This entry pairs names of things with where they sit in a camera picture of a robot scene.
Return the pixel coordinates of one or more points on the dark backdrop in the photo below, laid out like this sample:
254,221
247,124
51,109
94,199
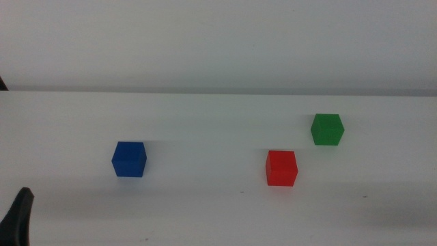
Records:
2,87

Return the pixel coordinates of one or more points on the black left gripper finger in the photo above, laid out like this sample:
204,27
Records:
17,222

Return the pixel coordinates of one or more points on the red cube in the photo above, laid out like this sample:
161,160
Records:
281,169

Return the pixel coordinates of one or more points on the blue cube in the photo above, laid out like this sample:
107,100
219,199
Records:
129,160

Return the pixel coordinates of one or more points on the green cube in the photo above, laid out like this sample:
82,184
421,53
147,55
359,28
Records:
327,130

